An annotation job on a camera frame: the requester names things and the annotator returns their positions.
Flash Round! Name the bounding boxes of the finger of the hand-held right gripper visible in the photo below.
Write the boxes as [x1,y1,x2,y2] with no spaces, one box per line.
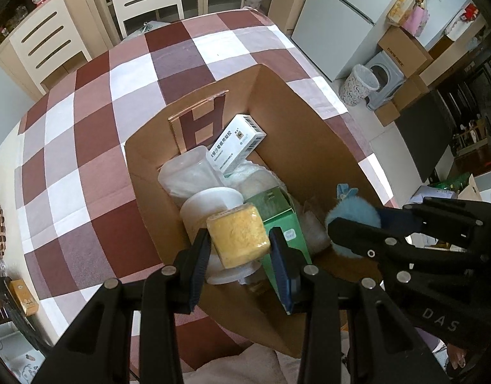
[378,198,491,249]
[328,217,420,289]

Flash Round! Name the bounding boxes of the person's white sweater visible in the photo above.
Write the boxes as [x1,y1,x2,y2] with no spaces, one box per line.
[177,344,310,384]

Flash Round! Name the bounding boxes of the person's right hand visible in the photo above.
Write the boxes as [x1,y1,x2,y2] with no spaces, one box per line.
[443,344,470,380]

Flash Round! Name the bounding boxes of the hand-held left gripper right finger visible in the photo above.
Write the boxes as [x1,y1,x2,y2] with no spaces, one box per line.
[268,227,450,384]

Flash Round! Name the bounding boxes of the pink gift bag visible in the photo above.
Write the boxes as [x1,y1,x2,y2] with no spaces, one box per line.
[401,4,430,36]

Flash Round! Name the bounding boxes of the brown cardboard box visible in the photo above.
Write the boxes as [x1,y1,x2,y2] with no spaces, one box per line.
[123,63,394,358]

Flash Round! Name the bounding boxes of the brown floor carton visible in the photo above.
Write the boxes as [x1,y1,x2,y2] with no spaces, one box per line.
[374,76,430,126]
[377,26,434,78]

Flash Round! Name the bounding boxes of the blue plush ball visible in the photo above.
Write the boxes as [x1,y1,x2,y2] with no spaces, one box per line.
[325,184,382,257]

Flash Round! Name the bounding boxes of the clear tub yellow snacks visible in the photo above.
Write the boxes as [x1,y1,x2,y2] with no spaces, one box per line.
[385,0,414,25]

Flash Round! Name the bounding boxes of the white refrigerator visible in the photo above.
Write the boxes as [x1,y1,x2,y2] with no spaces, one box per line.
[291,0,416,83]

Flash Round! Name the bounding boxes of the white plastic cup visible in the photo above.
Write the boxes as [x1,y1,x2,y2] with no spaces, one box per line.
[179,187,262,285]

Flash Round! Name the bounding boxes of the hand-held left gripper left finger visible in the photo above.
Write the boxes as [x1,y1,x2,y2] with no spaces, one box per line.
[31,227,213,384]

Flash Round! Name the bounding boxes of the dark furniture panel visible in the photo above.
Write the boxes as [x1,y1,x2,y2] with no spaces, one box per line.
[393,88,462,185]

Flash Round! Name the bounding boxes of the green packet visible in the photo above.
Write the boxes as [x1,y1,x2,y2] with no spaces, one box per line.
[427,173,472,193]

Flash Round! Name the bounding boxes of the patterned white trash can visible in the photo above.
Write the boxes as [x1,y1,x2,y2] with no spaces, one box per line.
[339,64,380,107]

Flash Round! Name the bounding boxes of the translucent plastic container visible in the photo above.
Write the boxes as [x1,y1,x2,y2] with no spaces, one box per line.
[157,146,230,209]

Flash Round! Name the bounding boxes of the grey plastic stool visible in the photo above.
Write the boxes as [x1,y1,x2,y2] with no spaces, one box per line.
[363,52,406,110]

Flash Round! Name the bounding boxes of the cream display cabinet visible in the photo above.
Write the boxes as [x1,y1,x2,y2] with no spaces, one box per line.
[0,0,90,52]

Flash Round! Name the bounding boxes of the white medicine box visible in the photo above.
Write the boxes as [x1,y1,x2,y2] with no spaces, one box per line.
[205,114,267,174]

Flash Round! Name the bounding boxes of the yellow sponge block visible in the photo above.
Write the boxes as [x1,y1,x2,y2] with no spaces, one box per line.
[206,203,271,269]

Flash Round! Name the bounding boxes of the yellow wooden box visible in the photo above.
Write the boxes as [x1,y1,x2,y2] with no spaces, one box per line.
[9,279,40,316]

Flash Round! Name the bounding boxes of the green toy bricks box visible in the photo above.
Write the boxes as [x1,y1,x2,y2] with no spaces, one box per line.
[245,189,313,294]

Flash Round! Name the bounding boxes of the brown white checkered tablecloth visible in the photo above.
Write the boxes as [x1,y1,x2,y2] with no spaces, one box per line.
[14,8,394,372]

